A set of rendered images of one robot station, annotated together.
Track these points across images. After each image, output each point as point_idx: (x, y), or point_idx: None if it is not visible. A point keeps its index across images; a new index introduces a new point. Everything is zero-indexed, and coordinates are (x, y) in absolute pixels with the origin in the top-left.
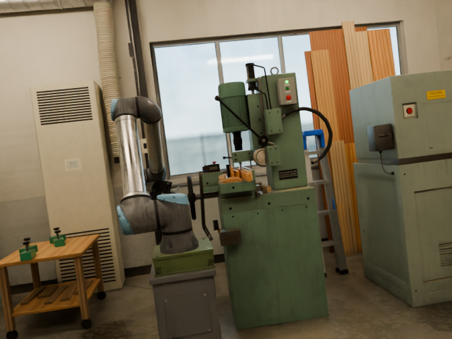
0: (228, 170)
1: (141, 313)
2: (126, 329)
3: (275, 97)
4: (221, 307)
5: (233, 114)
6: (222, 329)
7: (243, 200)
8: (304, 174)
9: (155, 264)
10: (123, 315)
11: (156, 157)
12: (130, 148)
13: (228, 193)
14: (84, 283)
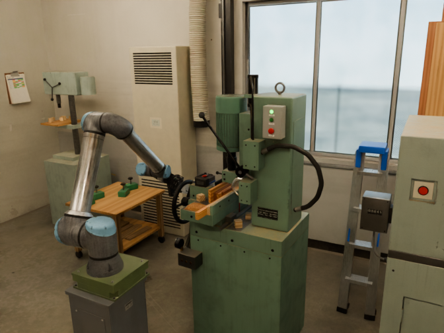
0: None
1: (164, 273)
2: None
3: None
4: None
5: (215, 135)
6: (185, 329)
7: (209, 228)
8: (285, 219)
9: (73, 278)
10: (152, 269)
11: (145, 161)
12: (81, 166)
13: (187, 220)
14: (119, 237)
